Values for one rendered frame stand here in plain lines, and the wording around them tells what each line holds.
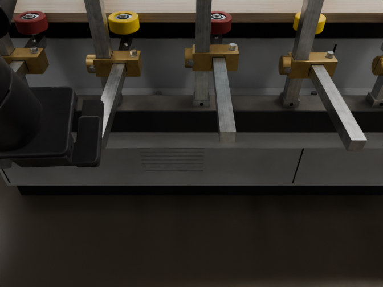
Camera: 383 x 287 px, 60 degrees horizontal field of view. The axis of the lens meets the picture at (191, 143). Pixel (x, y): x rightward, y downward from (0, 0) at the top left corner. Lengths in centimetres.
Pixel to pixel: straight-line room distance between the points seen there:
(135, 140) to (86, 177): 53
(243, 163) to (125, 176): 51
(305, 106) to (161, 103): 41
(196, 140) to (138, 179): 52
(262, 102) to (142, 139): 38
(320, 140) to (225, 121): 53
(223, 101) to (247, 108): 26
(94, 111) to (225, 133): 34
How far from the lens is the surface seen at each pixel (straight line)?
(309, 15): 86
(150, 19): 100
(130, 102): 97
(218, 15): 94
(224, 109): 67
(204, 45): 85
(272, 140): 107
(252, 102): 97
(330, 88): 83
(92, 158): 30
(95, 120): 32
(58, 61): 119
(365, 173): 163
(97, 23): 85
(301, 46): 89
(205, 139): 104
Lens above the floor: 125
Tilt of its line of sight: 42 degrees down
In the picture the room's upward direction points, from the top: straight up
